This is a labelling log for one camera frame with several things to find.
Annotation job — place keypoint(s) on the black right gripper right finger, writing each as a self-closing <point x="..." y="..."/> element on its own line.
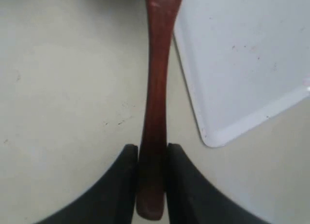
<point x="192" y="199"/>

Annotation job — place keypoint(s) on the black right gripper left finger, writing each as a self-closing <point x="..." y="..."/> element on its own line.
<point x="110" y="200"/>

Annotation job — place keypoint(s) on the white plastic tray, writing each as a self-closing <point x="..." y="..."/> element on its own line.
<point x="245" y="61"/>

